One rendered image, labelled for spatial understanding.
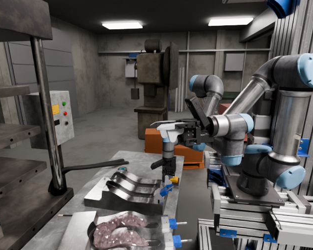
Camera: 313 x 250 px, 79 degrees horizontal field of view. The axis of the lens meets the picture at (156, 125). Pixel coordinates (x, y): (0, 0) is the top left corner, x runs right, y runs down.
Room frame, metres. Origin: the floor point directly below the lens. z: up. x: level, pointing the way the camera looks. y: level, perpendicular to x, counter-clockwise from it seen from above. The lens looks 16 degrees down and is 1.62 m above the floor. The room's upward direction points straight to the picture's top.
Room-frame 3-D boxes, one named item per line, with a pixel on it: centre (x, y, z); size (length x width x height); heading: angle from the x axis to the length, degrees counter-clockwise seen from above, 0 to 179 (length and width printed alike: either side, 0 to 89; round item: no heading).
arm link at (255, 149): (0.87, -0.50, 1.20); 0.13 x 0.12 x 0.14; 17
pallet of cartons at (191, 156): (3.32, -0.29, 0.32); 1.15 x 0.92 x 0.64; 83
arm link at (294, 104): (0.75, -0.54, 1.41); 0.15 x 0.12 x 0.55; 17
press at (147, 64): (4.72, 0.05, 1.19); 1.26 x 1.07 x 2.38; 170
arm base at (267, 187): (0.88, -0.50, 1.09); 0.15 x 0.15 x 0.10
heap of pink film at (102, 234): (0.75, 0.17, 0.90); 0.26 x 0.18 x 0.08; 96
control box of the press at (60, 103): (1.46, 0.83, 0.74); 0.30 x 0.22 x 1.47; 168
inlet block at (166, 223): (0.83, -0.09, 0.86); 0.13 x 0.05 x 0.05; 96
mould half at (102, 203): (1.11, 0.18, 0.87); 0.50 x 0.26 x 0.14; 78
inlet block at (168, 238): (0.72, -0.10, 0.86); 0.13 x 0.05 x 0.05; 96
